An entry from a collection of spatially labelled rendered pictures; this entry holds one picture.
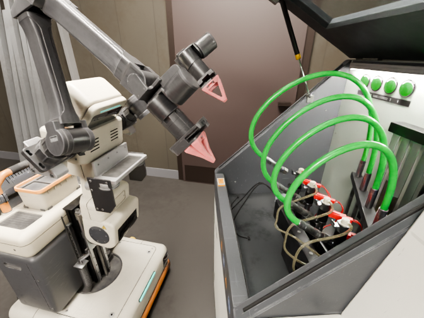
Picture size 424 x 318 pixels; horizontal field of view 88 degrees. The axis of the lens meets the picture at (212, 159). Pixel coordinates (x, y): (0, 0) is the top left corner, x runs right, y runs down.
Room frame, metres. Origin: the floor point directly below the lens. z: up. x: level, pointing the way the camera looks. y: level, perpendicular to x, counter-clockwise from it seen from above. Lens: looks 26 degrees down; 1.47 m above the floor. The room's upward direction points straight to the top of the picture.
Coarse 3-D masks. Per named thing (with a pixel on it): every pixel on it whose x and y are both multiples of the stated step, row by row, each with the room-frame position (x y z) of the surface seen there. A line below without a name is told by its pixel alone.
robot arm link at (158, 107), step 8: (160, 88) 0.52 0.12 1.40; (160, 96) 0.50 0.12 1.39; (152, 104) 0.49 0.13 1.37; (160, 104) 0.49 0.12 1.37; (168, 104) 0.50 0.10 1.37; (152, 112) 0.50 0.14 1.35; (160, 112) 0.49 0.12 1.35; (168, 112) 0.49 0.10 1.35; (160, 120) 0.50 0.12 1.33; (168, 120) 0.50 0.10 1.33
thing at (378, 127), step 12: (336, 120) 0.46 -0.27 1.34; (348, 120) 0.46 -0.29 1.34; (360, 120) 0.46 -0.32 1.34; (372, 120) 0.46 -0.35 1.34; (312, 132) 0.46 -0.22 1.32; (384, 132) 0.47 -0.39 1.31; (384, 156) 0.47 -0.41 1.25; (276, 168) 0.45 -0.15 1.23; (384, 168) 0.47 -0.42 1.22; (276, 192) 0.45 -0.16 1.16; (372, 192) 0.47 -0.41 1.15; (372, 204) 0.47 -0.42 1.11; (312, 216) 0.46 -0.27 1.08
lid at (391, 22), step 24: (288, 0) 0.92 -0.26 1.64; (312, 0) 0.86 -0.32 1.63; (336, 0) 0.76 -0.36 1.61; (360, 0) 0.69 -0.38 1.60; (384, 0) 0.63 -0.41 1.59; (408, 0) 0.58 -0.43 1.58; (312, 24) 0.96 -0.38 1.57; (336, 24) 0.86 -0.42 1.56; (360, 24) 0.74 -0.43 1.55; (384, 24) 0.66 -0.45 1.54; (408, 24) 0.60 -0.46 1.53; (360, 48) 0.87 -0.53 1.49; (384, 48) 0.76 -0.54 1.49; (408, 48) 0.68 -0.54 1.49
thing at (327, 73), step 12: (324, 72) 0.62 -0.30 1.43; (336, 72) 0.63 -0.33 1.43; (288, 84) 0.62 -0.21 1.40; (360, 84) 0.63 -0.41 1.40; (276, 96) 0.62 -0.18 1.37; (264, 108) 0.62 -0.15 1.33; (252, 120) 0.62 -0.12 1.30; (252, 132) 0.61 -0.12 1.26; (372, 132) 0.63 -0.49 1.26; (252, 144) 0.61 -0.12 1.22
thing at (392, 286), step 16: (416, 224) 0.27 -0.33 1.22; (400, 240) 0.28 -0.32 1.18; (416, 240) 0.26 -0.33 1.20; (400, 256) 0.26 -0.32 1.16; (416, 256) 0.24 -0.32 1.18; (384, 272) 0.26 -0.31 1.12; (400, 272) 0.25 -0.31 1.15; (416, 272) 0.23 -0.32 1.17; (368, 288) 0.26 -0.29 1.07; (384, 288) 0.25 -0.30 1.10; (400, 288) 0.23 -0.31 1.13; (416, 288) 0.22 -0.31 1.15; (352, 304) 0.27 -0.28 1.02; (368, 304) 0.25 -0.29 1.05; (384, 304) 0.23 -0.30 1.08; (400, 304) 0.22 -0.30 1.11; (416, 304) 0.20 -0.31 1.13
